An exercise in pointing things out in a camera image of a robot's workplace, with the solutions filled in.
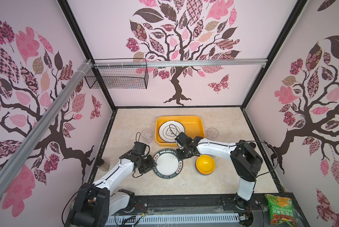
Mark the white plate dark green rim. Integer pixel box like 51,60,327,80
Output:
153,148,183,179

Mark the white plate black flower outline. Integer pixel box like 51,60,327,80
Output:
158,121,185,143

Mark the clear plastic cup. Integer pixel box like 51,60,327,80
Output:
206,128,219,141
141,129,154,144

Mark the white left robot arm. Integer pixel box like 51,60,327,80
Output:
64,142,156,227

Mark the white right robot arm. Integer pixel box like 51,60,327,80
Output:
175,132,263,211

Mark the yellow plastic bin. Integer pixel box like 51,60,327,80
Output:
155,115,205,147

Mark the yellow upturned bowl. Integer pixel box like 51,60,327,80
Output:
195,155,216,175

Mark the yellow bottle right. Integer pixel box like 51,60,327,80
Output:
249,142,257,149

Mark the white vented strip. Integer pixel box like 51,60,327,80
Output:
105,213,240,227

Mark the green snack bag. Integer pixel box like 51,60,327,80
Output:
265,194,296,227

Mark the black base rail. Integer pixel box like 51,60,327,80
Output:
124,193,272,213

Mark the black wire basket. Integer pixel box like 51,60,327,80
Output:
84,58,149,89

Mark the aluminium rail back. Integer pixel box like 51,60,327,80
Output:
94,58,268,68

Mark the aluminium rail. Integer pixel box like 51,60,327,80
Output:
0,59,93,198
94,58,268,68

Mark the aluminium rail left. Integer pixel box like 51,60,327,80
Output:
0,59,93,198

